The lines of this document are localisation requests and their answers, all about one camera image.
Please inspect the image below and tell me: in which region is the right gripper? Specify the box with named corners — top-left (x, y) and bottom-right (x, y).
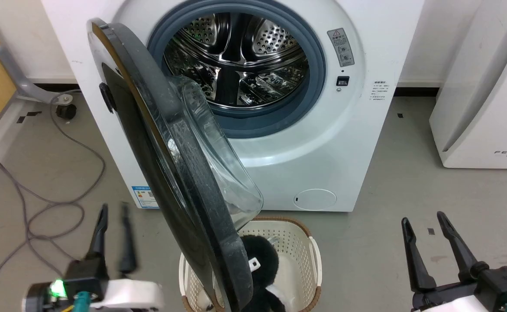
top-left (401, 211), bottom-right (507, 312)

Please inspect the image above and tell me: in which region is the grey metal support leg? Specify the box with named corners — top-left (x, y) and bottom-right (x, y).
top-left (0, 45), bottom-right (74, 105)

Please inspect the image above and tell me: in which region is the grey floor cable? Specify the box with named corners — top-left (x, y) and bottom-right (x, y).
top-left (0, 92), bottom-right (107, 312)

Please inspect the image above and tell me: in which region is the white perforated laundry basket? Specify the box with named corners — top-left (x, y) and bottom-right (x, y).
top-left (179, 216), bottom-right (323, 312)

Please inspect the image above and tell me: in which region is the white plastic appliance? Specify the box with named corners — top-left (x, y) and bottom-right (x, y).
top-left (429, 0), bottom-right (507, 169)

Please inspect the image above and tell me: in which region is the black plush toy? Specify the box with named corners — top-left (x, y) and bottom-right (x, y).
top-left (238, 234), bottom-right (287, 312)

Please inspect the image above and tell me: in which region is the black round glass washer door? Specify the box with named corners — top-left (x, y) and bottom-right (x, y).
top-left (87, 18), bottom-right (264, 312)

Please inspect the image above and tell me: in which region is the white front-load washing machine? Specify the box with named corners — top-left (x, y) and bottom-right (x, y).
top-left (41, 0), bottom-right (425, 213)

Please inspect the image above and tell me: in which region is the black caster wheel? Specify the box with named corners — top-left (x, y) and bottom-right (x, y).
top-left (56, 104), bottom-right (78, 121)

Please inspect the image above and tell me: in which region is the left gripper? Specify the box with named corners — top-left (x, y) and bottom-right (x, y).
top-left (23, 202), bottom-right (165, 312)

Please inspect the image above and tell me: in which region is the grey warning sticker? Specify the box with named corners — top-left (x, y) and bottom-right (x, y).
top-left (327, 28), bottom-right (355, 68)

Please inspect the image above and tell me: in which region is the blue energy label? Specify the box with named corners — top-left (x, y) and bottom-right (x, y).
top-left (131, 185), bottom-right (160, 209)

